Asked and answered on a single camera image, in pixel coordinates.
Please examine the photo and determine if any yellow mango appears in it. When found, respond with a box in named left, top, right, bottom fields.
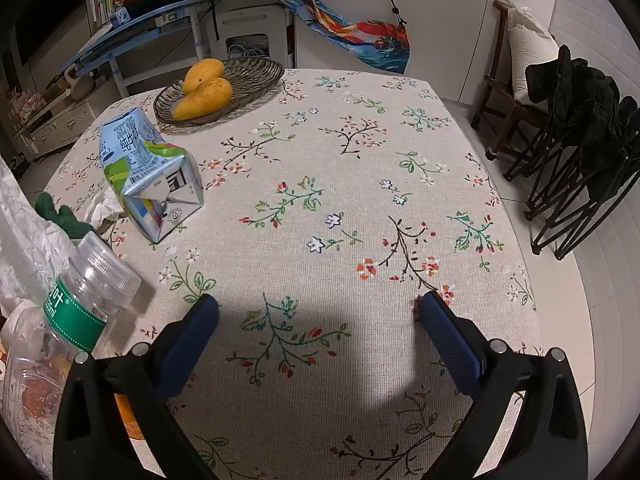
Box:
left=181, top=59, right=224, bottom=96
left=172, top=77, right=234, bottom=121

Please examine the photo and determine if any clear plastic bottle green label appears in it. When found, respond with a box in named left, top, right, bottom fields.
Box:
left=0, top=232, right=142, bottom=478

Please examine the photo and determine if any black television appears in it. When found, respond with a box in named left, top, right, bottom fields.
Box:
left=10, top=0, right=83, bottom=68

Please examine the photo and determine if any blue desk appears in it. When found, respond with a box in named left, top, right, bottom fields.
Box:
left=57, top=0, right=226, bottom=98

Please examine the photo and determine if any white plastic bag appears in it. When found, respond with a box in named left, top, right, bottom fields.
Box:
left=0, top=157, right=81, bottom=321

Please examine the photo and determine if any white pillow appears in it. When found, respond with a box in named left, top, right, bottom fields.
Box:
left=506, top=5, right=561, bottom=106

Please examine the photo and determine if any beige jug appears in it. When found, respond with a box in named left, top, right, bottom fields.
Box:
left=64, top=67, right=96, bottom=102

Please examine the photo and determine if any blue silver milk carton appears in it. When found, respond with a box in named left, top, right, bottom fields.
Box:
left=99, top=106, right=205, bottom=245

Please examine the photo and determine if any bundle of white cables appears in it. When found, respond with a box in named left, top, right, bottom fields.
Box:
left=227, top=42, right=266, bottom=58

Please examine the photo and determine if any orange peel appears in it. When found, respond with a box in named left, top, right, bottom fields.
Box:
left=114, top=394, right=146, bottom=440

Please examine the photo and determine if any woven wicker basket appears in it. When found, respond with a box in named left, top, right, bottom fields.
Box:
left=152, top=57, right=286, bottom=126

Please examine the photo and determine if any black jacket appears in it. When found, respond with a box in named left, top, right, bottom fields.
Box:
left=525, top=45, right=640, bottom=206

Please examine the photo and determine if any white cupboard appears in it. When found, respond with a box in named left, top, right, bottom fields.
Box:
left=295, top=0, right=561, bottom=106

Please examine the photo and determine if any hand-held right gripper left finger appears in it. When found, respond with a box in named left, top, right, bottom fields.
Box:
left=52, top=292, right=221, bottom=480

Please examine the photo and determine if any black folding chair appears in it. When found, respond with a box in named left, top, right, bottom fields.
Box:
left=502, top=95, right=640, bottom=261

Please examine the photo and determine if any wooden chair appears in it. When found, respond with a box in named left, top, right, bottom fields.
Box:
left=470, top=0, right=551, bottom=161

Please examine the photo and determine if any white plastic stool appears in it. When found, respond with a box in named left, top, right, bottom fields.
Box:
left=209, top=4, right=296, bottom=68

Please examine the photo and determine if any green avocado plush toy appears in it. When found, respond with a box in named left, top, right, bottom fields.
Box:
left=34, top=194, right=98, bottom=240

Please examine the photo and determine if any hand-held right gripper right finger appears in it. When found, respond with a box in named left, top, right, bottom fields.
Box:
left=417, top=290, right=588, bottom=480

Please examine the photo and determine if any colourful printed cloth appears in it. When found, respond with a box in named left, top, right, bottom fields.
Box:
left=264, top=0, right=412, bottom=73

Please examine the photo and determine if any crumpled white tissue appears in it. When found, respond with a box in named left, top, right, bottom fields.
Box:
left=82, top=192, right=126, bottom=231

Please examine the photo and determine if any pink floral box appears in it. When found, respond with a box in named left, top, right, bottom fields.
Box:
left=7, top=87, right=43, bottom=126

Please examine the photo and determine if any white low cabinet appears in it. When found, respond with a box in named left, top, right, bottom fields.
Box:
left=12, top=95, right=98, bottom=161

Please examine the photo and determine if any floral tablecloth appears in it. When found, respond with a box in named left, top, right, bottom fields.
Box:
left=42, top=67, right=546, bottom=480

